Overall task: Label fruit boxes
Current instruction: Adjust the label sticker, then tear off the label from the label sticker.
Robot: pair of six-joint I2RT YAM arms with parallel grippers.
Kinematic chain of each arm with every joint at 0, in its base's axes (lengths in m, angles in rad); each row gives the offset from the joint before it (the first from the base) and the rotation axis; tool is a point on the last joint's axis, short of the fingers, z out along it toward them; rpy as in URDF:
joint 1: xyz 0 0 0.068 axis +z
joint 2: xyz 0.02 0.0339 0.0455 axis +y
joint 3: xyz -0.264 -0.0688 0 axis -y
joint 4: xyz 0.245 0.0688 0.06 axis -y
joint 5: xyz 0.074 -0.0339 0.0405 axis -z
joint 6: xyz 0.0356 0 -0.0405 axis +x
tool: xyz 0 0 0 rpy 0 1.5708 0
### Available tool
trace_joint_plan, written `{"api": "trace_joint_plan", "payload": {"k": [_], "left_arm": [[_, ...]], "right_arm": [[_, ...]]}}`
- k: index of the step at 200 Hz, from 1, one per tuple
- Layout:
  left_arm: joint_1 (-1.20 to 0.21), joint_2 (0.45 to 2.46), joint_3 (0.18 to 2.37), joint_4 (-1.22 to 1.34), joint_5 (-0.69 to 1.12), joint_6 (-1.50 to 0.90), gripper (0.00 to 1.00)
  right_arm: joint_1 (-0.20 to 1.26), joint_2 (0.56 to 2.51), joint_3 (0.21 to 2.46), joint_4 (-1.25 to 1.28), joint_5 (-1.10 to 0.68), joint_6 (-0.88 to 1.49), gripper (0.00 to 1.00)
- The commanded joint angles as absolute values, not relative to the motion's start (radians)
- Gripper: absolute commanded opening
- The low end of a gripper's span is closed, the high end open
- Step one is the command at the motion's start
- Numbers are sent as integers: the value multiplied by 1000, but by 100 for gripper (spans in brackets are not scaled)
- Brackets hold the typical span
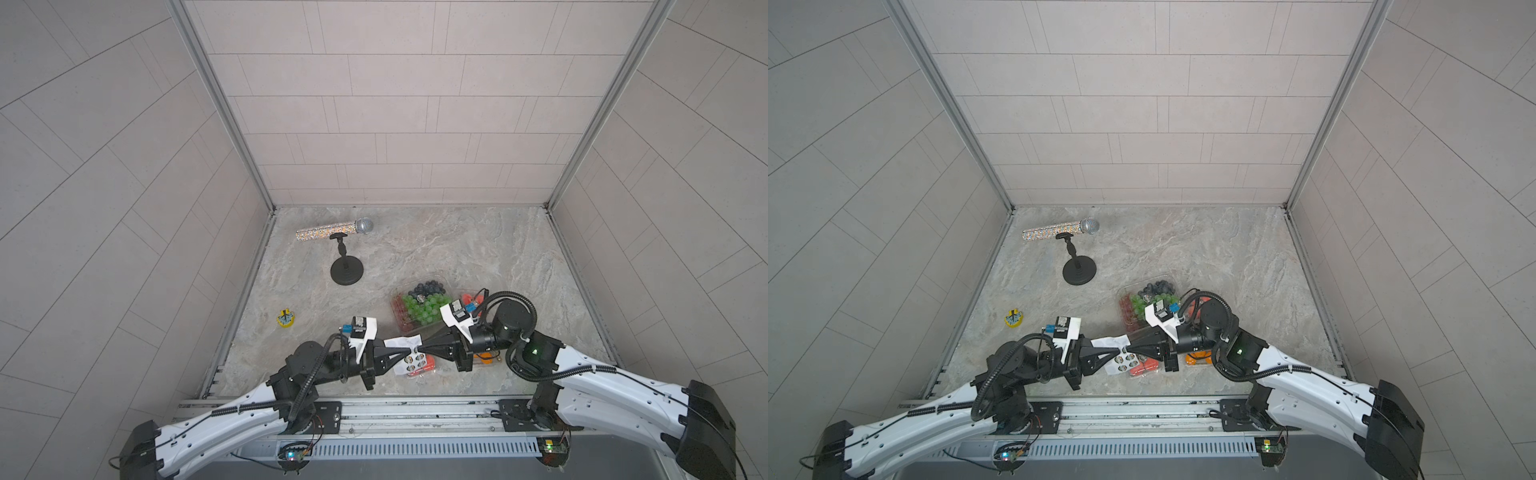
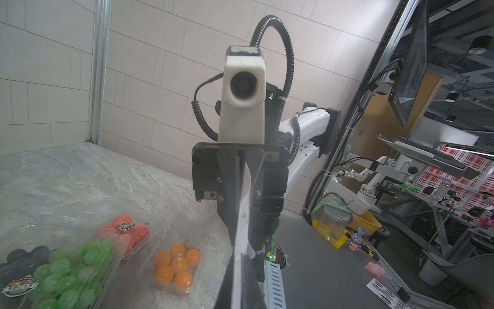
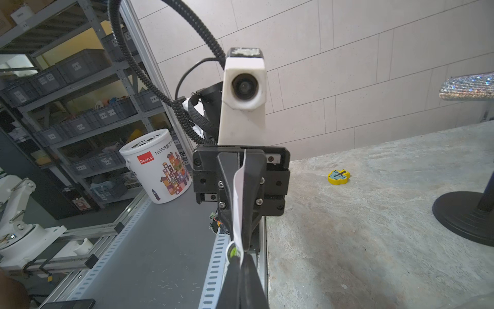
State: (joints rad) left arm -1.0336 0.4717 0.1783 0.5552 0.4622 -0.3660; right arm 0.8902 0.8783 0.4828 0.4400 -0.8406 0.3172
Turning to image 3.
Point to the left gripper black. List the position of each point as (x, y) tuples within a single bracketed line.
[(266, 177)]

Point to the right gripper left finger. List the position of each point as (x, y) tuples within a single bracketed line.
[(229, 297)]

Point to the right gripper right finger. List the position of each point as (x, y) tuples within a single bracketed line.
[(252, 295)]

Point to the white sticker sheet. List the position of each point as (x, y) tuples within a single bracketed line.
[(236, 246)]

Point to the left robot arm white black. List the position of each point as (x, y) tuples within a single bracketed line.
[(176, 45)]

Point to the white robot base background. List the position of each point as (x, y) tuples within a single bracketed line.
[(21, 243)]

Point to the left circuit board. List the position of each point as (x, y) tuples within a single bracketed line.
[(216, 226)]

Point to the white toy block bucket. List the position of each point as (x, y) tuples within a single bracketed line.
[(158, 166)]

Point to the yellow round toy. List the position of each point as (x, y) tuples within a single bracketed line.
[(337, 177)]

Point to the metal storage shelf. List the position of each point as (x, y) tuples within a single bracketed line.
[(79, 97)]

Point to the black microphone stand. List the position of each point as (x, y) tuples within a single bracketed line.
[(467, 214)]

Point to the glitter microphone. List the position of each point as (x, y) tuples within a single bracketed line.
[(476, 87)]

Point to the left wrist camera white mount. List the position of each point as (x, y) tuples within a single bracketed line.
[(244, 95)]

